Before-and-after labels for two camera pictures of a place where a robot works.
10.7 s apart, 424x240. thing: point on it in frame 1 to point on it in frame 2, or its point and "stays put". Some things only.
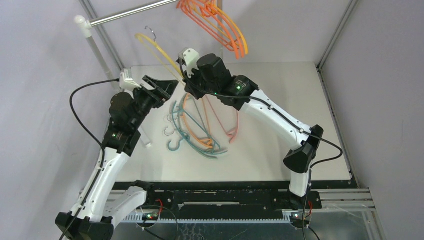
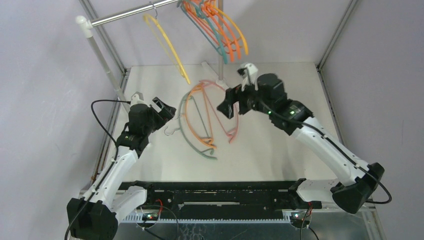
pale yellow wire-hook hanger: (161, 55) to (154, 24)
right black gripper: (191, 86) to (234, 100)
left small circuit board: (150, 216) stays put
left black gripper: (162, 92) to (166, 114)
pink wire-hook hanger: (234, 132) stays put
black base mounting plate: (232, 198) stays put
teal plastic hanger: (192, 133) to (223, 53)
